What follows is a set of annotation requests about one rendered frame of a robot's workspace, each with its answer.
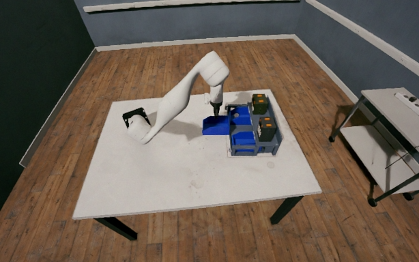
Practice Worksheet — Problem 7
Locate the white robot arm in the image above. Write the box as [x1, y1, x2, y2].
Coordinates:
[128, 51, 230, 145]

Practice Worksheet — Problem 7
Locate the black tool case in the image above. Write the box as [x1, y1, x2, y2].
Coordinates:
[257, 117, 276, 142]

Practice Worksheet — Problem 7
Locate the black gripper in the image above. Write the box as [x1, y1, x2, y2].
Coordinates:
[210, 102, 222, 119]

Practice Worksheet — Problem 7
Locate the grey metal shelf rack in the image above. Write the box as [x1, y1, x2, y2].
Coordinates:
[225, 96, 283, 156]

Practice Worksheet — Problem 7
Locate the dark green tool case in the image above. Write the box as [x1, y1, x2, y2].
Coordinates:
[251, 93, 268, 115]

